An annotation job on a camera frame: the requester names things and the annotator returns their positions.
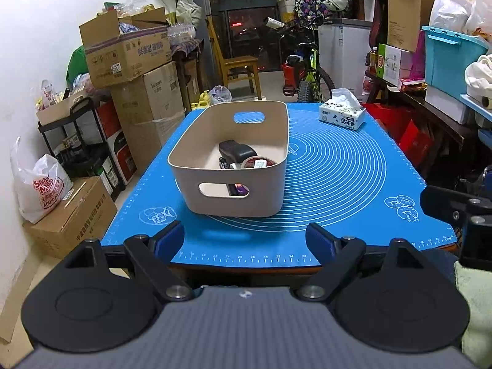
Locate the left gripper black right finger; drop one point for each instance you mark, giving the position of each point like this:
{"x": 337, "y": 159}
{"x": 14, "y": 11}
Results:
{"x": 339, "y": 259}

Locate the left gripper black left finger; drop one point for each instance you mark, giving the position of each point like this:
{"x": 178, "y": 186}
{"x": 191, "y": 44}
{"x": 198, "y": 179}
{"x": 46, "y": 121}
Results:
{"x": 151, "y": 256}

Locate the beige plastic storage bin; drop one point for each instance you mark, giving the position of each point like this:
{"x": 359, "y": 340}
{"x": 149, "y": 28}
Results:
{"x": 213, "y": 185}

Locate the black case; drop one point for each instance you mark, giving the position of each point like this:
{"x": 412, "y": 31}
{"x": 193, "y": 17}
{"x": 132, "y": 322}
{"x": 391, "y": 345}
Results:
{"x": 236, "y": 152}

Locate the brown cardboard box on floor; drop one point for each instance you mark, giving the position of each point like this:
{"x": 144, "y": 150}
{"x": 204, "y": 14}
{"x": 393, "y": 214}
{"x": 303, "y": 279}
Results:
{"x": 86, "y": 212}

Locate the blue silicone baking mat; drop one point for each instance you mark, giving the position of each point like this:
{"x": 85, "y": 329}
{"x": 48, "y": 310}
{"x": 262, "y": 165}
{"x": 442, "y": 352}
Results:
{"x": 352, "y": 183}

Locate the red white appliance box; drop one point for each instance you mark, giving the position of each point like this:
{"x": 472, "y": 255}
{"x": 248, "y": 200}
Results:
{"x": 118, "y": 146}

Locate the white red plastic bag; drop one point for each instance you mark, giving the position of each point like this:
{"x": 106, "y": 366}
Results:
{"x": 40, "y": 189}

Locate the black metal shelf rack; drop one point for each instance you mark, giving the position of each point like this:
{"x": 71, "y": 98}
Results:
{"x": 78, "y": 157}

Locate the white tissue pack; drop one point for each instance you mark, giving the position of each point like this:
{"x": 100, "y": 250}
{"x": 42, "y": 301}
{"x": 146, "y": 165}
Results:
{"x": 343, "y": 110}

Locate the large stacked cardboard box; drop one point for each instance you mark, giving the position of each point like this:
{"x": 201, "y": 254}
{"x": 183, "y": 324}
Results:
{"x": 149, "y": 109}

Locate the yellow plastic jug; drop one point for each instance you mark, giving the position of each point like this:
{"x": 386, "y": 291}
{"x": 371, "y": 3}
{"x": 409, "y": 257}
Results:
{"x": 204, "y": 101}

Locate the teal plastic storage crate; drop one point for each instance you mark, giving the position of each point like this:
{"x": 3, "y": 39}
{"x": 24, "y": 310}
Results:
{"x": 447, "y": 55}

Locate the green black bicycle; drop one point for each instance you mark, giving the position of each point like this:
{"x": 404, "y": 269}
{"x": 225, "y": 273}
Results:
{"x": 303, "y": 75}

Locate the green white product box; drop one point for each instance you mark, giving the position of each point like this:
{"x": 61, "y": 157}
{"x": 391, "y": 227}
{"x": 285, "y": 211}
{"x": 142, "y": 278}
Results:
{"x": 393, "y": 64}

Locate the wooden chair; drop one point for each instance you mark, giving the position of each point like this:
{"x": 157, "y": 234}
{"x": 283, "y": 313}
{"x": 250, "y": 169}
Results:
{"x": 235, "y": 69}

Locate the open printed cardboard box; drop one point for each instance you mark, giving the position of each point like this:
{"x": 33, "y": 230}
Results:
{"x": 118, "y": 50}

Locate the white freezer cabinet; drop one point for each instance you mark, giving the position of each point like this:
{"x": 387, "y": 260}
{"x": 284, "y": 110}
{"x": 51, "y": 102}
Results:
{"x": 343, "y": 47}

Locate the tall brown cardboard box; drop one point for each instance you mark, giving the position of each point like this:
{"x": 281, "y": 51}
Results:
{"x": 405, "y": 19}

